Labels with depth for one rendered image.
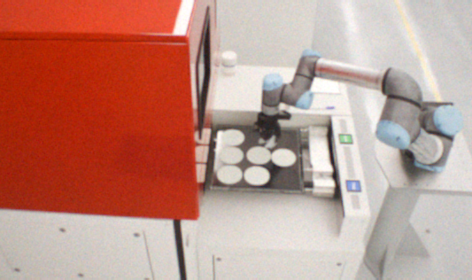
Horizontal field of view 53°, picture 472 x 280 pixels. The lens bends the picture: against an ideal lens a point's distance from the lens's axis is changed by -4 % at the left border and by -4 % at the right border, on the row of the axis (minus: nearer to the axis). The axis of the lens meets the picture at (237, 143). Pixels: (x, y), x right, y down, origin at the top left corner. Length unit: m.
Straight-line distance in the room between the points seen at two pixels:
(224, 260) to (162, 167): 0.74
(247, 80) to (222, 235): 0.80
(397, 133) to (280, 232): 0.60
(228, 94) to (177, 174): 1.03
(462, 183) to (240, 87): 1.07
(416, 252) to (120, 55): 2.23
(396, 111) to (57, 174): 1.02
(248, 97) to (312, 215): 0.63
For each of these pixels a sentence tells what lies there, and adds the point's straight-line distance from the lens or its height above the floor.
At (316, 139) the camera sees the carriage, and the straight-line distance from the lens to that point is 2.15.
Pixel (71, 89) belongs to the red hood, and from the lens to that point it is 1.12.
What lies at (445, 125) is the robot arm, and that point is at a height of 1.14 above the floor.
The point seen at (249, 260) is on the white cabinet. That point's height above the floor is 0.74.
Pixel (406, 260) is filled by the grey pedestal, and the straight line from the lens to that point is 2.92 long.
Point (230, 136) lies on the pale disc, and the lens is 2.10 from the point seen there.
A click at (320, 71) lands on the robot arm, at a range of 1.77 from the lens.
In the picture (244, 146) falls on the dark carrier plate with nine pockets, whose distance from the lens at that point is 2.05.
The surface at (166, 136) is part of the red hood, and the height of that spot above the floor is 1.54.
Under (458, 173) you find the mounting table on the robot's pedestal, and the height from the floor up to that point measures 0.82.
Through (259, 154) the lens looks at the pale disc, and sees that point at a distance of 2.02.
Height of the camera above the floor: 2.32
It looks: 43 degrees down
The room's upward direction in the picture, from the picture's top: 1 degrees clockwise
